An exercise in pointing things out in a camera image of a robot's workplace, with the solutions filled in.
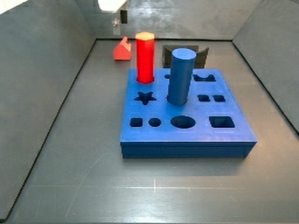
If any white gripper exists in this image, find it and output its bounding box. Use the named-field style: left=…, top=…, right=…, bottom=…
left=98, top=0, right=127, bottom=36

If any red three prong object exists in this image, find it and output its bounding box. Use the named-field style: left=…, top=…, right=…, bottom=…
left=114, top=37, right=133, bottom=60

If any black curved fixture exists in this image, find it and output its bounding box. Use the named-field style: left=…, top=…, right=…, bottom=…
left=163, top=45, right=210, bottom=68

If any red hexagonal peg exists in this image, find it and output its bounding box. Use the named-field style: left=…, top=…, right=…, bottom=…
left=135, top=32, right=155, bottom=84

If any blue cylinder peg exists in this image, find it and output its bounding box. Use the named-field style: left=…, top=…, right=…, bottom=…
left=167, top=47, right=198, bottom=106

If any blue shape sorter block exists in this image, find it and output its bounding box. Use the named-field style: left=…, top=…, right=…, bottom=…
left=121, top=68, right=258, bottom=158

